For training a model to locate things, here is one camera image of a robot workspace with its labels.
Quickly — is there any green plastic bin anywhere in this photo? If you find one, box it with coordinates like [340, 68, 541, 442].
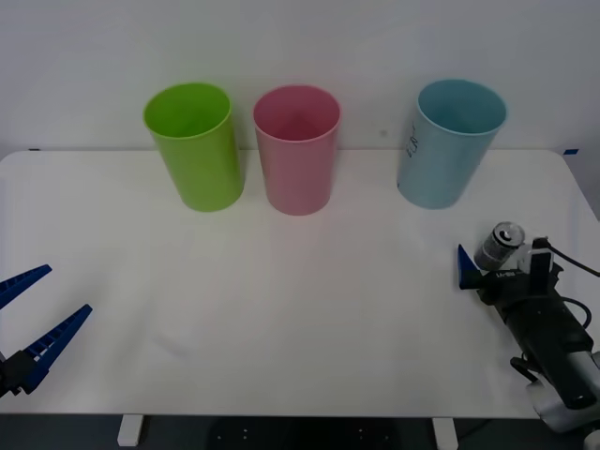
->
[142, 82, 246, 214]

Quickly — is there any pink plastic bin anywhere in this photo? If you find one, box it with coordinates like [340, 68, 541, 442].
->
[252, 84, 342, 218]

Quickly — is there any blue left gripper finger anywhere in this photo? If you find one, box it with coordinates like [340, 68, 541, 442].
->
[4, 304, 94, 398]
[0, 264, 53, 311]

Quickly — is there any pale blue plastic bin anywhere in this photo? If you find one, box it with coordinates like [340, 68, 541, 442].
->
[396, 78, 509, 211]

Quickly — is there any grey drink can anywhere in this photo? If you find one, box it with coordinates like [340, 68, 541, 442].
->
[472, 219, 526, 272]

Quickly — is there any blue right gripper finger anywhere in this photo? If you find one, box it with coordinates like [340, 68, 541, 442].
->
[457, 243, 481, 292]

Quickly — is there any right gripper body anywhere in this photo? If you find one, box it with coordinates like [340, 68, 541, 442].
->
[473, 262, 566, 316]

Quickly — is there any white table leg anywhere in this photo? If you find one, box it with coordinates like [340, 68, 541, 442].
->
[431, 416, 458, 450]
[117, 414, 143, 447]

